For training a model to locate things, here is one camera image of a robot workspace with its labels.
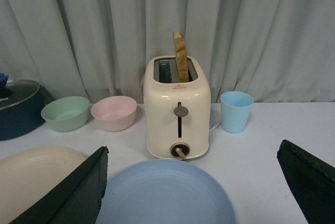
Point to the light blue plate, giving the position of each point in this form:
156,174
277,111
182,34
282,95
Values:
165,191

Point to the glass pot lid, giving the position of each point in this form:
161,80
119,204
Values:
17,92

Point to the toast bread slice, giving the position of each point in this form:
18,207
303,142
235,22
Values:
181,56

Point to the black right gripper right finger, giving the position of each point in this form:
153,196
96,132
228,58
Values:
311,181

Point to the light blue plastic cup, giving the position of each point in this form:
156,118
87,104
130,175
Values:
235,110

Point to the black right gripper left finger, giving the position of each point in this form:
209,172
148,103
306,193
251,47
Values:
77,198

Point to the cream white toaster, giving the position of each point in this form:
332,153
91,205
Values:
177,114

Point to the green plastic bowl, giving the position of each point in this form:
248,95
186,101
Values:
66,114

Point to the grey curtain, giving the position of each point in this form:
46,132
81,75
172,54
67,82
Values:
274,50

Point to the pink plastic bowl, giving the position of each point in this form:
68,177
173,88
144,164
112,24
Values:
115,113

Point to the dark blue pot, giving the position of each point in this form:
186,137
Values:
24,116

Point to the cream beige plate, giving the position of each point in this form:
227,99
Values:
29,175

